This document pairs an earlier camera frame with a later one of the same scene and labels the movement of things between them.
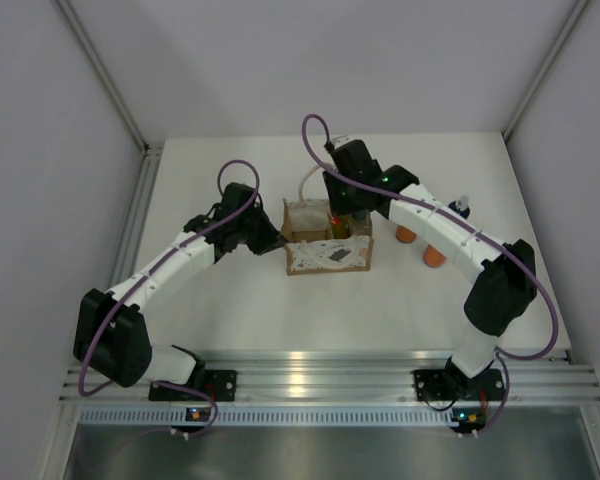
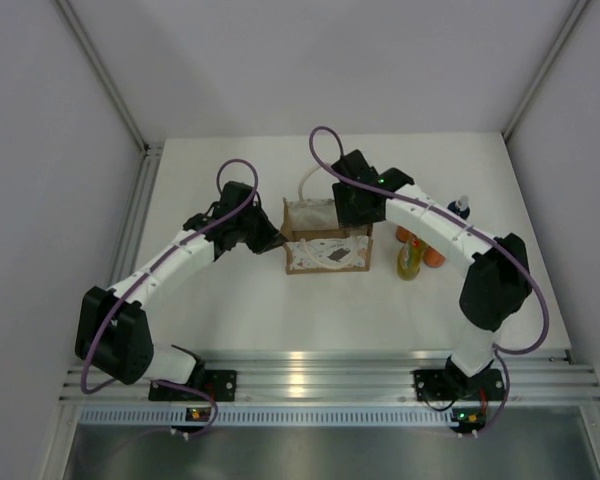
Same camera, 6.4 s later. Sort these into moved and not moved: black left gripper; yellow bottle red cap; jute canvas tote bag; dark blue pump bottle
Moved: yellow bottle red cap
Not moved: black left gripper; jute canvas tote bag; dark blue pump bottle
